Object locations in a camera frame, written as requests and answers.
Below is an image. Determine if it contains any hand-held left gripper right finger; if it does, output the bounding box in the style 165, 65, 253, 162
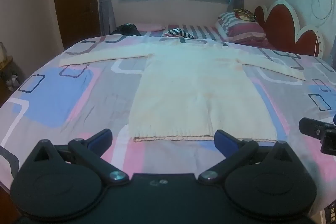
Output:
198, 130, 300, 186

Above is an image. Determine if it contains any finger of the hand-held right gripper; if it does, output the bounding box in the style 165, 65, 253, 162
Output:
299, 117, 327, 138

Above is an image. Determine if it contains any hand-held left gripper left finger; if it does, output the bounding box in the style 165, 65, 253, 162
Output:
26, 129, 130, 186

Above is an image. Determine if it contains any white knit sweater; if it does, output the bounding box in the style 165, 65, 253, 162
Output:
58, 40, 307, 143

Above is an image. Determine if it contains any patterned pink blue bedsheet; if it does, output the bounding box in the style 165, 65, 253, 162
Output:
0, 30, 336, 214

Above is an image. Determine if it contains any dark device with buttons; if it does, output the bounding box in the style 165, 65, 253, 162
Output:
321, 200, 336, 224

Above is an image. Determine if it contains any red white headboard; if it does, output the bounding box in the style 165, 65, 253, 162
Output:
253, 0, 326, 59

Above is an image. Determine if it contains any striped pillow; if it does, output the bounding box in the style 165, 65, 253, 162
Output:
215, 11, 267, 44

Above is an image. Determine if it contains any black bag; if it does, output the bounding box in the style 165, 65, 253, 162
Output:
110, 23, 143, 37

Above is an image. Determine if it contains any dark wooden nightstand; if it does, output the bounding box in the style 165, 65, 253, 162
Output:
0, 42, 19, 107

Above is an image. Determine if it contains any striped cloth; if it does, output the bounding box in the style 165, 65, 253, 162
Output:
163, 28, 198, 40

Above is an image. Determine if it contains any pink pillow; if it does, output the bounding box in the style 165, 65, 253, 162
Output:
136, 23, 166, 32

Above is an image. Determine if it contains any floral patterned pillow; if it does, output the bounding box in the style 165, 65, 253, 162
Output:
233, 8, 258, 22

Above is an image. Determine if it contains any brown wooden door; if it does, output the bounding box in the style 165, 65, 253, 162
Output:
52, 0, 101, 51

